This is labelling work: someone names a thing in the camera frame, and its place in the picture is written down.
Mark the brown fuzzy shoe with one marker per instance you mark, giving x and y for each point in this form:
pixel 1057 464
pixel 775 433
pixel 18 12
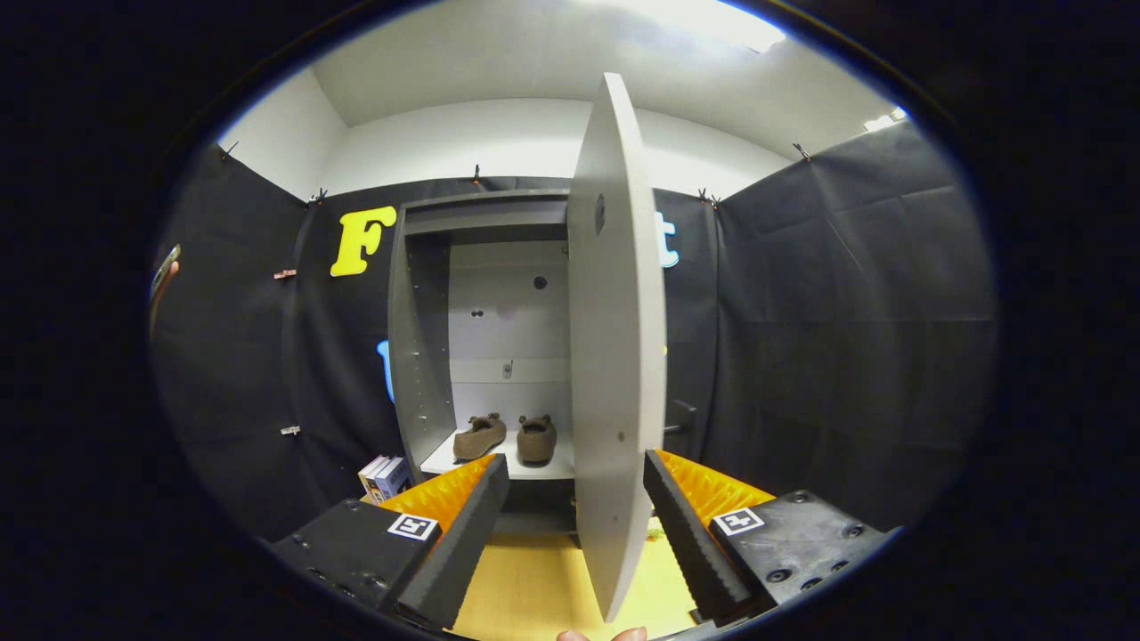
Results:
pixel 536 439
pixel 479 438

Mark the black backdrop cloth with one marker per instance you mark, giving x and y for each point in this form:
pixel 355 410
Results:
pixel 846 356

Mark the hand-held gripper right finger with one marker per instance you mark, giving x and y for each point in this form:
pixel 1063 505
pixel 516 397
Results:
pixel 690 545

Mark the small ceiling light panel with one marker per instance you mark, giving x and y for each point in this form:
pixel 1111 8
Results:
pixel 886 119

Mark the beige spine book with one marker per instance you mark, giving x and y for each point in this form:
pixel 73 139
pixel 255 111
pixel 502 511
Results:
pixel 370 476

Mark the long ceiling light panel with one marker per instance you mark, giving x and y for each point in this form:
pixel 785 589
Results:
pixel 712 22

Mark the purple-blue cover book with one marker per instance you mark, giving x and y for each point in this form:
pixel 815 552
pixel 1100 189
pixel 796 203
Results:
pixel 394 481

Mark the grey shoe cabinet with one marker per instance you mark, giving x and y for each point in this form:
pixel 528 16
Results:
pixel 419 356

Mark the beige shoe cabinet door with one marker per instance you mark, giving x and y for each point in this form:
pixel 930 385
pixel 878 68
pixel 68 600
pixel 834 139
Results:
pixel 619 356

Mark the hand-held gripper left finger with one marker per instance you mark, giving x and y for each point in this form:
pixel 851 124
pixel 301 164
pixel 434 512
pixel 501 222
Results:
pixel 459 543

